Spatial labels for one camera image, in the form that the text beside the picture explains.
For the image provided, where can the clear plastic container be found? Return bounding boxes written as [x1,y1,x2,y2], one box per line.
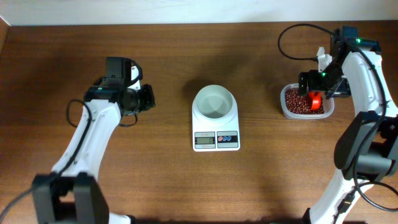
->
[280,83,335,119]

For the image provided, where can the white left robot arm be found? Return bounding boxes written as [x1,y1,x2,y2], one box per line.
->
[32,57,155,224]

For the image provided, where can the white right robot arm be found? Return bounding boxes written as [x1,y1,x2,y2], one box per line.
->
[298,26,397,223]

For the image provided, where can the red measuring scoop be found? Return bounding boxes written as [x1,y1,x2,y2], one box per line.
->
[308,91,322,110]

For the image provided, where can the white digital kitchen scale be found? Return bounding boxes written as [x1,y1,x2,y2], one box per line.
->
[192,91,241,152]

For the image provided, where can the white bowl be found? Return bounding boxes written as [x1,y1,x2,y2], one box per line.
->
[193,85,233,119]

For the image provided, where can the red adzuki beans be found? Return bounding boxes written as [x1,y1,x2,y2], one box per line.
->
[284,89,325,114]

